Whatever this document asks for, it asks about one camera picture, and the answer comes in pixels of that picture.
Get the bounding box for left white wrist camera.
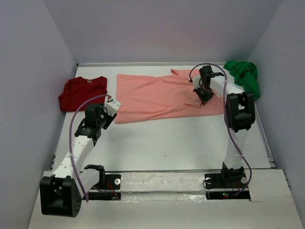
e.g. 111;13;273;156
103;99;122;117

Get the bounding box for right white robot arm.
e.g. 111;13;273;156
190;63;255;189

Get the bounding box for pink t-shirt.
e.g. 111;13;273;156
115;69;224;124

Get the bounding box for red folded t-shirt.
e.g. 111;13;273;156
58;76;107;112

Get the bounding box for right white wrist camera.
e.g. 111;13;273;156
190;75;202;90

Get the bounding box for green crumpled t-shirt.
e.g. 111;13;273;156
224;60;261;100

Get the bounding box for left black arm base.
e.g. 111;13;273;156
81;165;122;201

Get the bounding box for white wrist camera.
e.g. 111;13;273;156
103;99;122;117
190;75;202;90

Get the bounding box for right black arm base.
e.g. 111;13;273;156
203;164;250;200

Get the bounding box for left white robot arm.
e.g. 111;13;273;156
40;99;122;218

